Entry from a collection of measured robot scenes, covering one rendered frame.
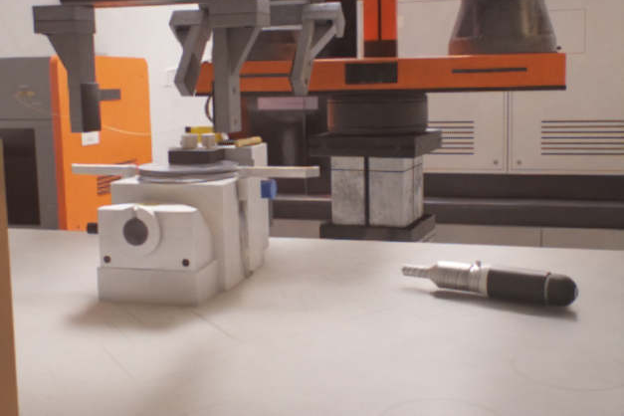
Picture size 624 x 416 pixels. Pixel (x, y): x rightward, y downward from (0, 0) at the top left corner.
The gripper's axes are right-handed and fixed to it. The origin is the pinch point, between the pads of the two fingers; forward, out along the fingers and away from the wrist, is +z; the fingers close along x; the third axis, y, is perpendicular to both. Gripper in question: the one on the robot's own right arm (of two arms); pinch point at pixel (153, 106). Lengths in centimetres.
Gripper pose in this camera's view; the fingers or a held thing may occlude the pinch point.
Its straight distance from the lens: 63.6
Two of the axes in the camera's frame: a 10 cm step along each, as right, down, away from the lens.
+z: 0.2, 9.9, 1.2
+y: 2.6, -1.2, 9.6
